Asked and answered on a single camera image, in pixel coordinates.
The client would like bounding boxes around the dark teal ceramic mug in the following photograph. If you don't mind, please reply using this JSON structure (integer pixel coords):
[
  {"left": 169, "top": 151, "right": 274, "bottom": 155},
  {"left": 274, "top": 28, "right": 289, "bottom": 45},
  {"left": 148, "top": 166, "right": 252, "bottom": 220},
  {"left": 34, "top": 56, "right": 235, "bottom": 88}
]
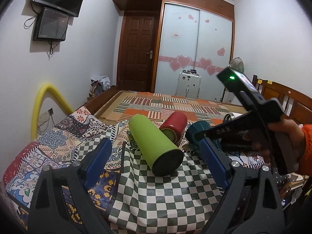
[{"left": 185, "top": 121, "right": 222, "bottom": 156}]

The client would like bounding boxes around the person's right hand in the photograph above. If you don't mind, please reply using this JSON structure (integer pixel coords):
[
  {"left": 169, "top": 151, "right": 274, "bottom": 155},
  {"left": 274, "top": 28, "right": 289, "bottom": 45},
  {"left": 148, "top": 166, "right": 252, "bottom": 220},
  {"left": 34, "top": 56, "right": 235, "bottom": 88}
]
[{"left": 243, "top": 118, "right": 308, "bottom": 166}]

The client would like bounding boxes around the green checkered cloth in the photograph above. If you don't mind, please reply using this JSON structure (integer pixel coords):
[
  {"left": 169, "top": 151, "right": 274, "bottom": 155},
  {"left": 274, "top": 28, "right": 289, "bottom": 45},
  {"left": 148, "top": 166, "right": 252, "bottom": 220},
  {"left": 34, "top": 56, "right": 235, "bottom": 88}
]
[{"left": 74, "top": 123, "right": 223, "bottom": 233}]

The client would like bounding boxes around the white standing fan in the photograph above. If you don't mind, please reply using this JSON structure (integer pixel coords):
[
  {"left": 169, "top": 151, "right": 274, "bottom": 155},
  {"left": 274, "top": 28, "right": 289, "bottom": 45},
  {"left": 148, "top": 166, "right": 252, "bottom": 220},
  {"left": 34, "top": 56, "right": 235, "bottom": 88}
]
[{"left": 222, "top": 57, "right": 244, "bottom": 104}]

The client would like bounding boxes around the red thermos bottle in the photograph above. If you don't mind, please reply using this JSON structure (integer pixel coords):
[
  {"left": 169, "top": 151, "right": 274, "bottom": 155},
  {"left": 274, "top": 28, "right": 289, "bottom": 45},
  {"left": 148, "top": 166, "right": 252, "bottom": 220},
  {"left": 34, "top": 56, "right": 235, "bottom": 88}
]
[{"left": 159, "top": 112, "right": 188, "bottom": 146}]

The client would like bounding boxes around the lime green tumbler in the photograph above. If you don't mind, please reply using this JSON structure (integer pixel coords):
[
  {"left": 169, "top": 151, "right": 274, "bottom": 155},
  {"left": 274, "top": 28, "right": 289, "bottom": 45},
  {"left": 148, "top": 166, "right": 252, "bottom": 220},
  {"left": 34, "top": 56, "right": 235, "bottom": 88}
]
[{"left": 129, "top": 114, "right": 184, "bottom": 176}]

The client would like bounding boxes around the orange patchwork bed mat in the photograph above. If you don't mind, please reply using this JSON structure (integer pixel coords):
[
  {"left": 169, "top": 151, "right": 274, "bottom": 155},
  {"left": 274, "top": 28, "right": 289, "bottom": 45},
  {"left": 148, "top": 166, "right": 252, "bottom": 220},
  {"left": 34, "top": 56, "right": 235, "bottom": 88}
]
[{"left": 94, "top": 91, "right": 249, "bottom": 127}]

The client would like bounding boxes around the frosted wardrobe with hearts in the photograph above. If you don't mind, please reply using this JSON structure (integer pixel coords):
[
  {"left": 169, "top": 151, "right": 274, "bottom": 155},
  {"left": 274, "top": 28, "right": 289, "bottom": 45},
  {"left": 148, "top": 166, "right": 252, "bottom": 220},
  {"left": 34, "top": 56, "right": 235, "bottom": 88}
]
[{"left": 154, "top": 3, "right": 233, "bottom": 101}]

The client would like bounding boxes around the yellow foam tube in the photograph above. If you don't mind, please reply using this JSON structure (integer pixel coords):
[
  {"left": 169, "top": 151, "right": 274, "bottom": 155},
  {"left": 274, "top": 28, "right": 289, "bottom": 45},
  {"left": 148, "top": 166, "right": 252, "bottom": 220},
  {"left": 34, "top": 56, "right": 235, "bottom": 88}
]
[{"left": 30, "top": 83, "right": 74, "bottom": 141}]

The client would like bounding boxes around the clutter pile by door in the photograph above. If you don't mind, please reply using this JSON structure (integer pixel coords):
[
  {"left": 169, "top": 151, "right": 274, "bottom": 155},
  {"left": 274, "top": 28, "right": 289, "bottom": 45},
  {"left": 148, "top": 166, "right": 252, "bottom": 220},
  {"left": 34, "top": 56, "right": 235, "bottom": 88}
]
[{"left": 87, "top": 75, "right": 111, "bottom": 101}]

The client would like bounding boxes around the brown wooden door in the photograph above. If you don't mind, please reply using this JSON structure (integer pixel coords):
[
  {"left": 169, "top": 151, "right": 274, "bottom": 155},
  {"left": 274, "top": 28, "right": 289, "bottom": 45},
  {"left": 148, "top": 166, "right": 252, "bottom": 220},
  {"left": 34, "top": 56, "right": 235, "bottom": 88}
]
[{"left": 116, "top": 11, "right": 159, "bottom": 91}]

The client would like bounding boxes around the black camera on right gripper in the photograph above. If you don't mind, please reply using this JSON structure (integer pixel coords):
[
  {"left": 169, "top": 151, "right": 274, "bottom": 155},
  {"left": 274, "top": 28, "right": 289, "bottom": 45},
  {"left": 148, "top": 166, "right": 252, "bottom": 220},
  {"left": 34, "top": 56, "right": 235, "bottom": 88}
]
[{"left": 217, "top": 67, "right": 263, "bottom": 104}]

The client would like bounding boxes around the wooden bed frame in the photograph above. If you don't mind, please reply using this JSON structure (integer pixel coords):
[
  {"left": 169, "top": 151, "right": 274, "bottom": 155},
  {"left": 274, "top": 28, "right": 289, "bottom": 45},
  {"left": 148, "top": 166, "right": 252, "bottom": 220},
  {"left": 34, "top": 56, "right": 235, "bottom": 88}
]
[{"left": 85, "top": 75, "right": 311, "bottom": 124}]

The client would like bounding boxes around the white wall socket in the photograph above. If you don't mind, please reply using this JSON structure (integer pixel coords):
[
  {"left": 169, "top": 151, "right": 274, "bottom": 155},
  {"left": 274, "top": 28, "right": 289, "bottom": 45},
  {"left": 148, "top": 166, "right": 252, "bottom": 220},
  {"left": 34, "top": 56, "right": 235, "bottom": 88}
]
[{"left": 38, "top": 108, "right": 53, "bottom": 125}]

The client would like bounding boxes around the small black wall monitor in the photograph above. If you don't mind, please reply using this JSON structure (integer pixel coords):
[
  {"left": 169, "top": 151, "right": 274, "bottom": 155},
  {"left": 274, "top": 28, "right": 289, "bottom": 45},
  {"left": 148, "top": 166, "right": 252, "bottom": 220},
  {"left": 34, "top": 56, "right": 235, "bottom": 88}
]
[{"left": 33, "top": 7, "right": 69, "bottom": 42}]

